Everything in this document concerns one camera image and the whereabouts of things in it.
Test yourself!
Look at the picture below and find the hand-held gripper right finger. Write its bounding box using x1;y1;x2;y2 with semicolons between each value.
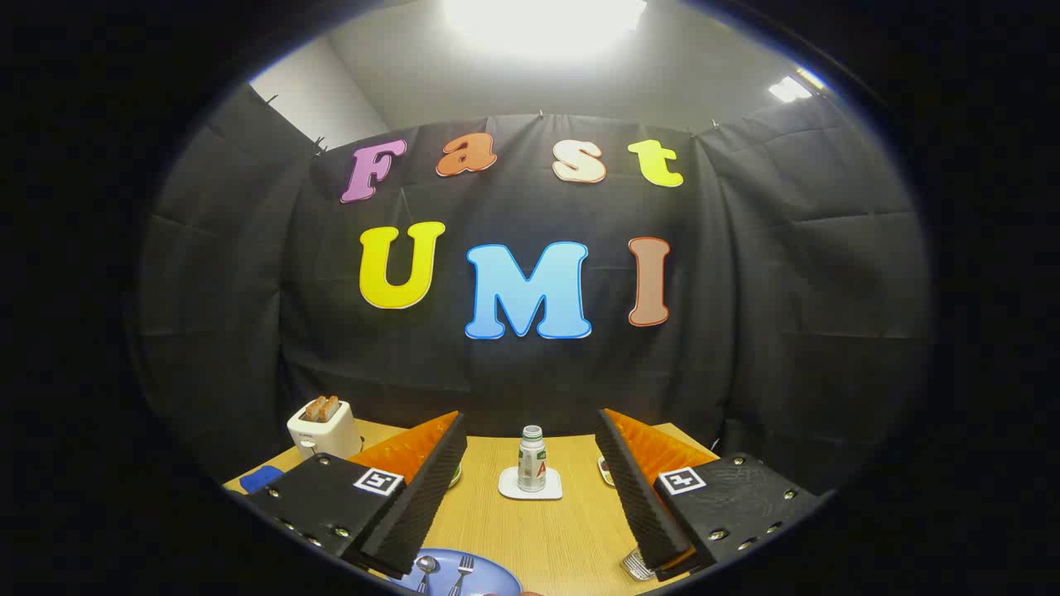
595;407;831;580

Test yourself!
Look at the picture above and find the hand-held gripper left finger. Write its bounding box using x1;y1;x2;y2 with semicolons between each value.
246;410;469;580

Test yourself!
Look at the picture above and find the white square coaster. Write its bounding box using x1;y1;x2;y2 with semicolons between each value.
498;466;564;502

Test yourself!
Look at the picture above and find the blue round plate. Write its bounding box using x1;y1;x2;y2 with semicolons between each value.
389;548;524;596

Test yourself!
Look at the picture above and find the white drink bottle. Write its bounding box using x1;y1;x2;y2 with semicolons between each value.
518;425;548;493

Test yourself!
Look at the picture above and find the white toaster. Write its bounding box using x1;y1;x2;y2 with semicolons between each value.
287;397;363;461

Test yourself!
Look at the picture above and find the blue folded cloth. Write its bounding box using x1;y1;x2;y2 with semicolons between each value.
238;465;285;495

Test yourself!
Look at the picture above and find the metal wire cutlery holder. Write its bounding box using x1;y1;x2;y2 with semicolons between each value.
621;548;659;582

